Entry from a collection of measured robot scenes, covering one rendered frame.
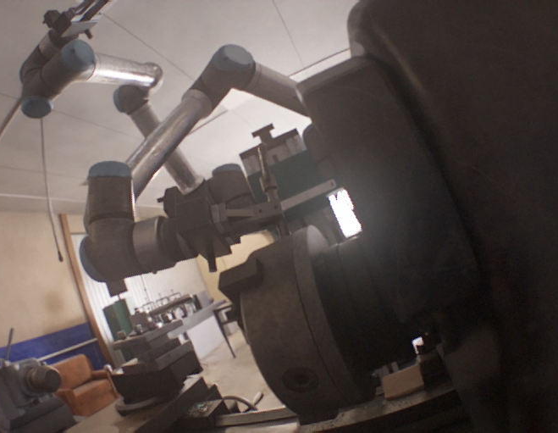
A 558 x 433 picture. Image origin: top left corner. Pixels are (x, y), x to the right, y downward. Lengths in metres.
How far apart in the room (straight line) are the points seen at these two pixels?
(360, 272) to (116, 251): 0.36
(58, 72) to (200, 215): 0.53
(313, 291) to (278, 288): 0.04
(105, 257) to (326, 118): 0.42
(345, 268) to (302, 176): 1.14
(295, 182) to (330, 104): 1.29
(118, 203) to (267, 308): 0.33
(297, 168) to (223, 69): 0.72
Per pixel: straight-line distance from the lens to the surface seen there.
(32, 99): 0.82
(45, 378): 0.99
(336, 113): 0.16
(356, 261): 0.33
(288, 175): 1.45
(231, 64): 0.90
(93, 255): 0.52
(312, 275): 0.29
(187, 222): 0.42
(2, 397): 1.20
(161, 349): 0.82
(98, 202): 0.54
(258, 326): 0.31
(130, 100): 1.30
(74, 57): 0.76
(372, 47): 0.19
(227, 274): 0.34
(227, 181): 1.35
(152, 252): 0.46
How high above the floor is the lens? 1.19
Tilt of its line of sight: 8 degrees up
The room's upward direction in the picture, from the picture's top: 23 degrees counter-clockwise
